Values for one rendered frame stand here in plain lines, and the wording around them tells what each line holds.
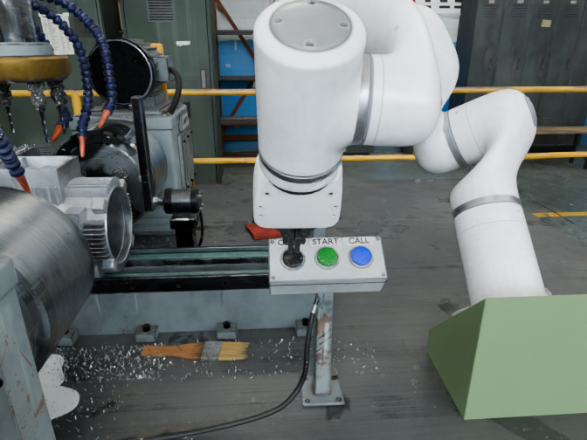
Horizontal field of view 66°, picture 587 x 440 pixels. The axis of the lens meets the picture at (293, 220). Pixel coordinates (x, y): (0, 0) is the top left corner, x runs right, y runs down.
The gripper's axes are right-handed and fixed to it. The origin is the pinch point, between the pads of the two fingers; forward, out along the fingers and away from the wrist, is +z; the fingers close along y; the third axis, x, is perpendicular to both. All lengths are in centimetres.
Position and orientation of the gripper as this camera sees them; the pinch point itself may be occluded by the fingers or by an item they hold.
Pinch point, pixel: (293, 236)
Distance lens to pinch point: 59.9
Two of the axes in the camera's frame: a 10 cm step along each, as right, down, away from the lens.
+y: -10.0, 0.0, -0.5
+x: 0.3, 8.5, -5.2
